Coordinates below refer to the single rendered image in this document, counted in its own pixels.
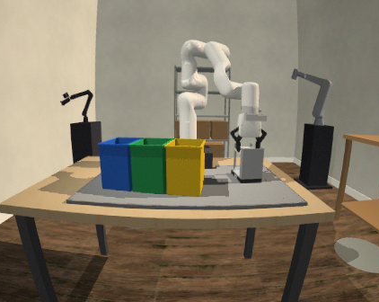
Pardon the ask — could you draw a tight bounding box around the green bin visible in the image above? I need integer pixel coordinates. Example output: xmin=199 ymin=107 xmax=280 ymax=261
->
xmin=128 ymin=138 xmax=174 ymax=194

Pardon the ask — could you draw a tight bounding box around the yellow open-top bin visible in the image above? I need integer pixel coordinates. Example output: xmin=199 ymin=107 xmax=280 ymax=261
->
xmin=164 ymin=138 xmax=207 ymax=197

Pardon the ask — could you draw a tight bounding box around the blue bin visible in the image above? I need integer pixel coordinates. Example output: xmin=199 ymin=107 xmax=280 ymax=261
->
xmin=97 ymin=138 xmax=142 ymax=191

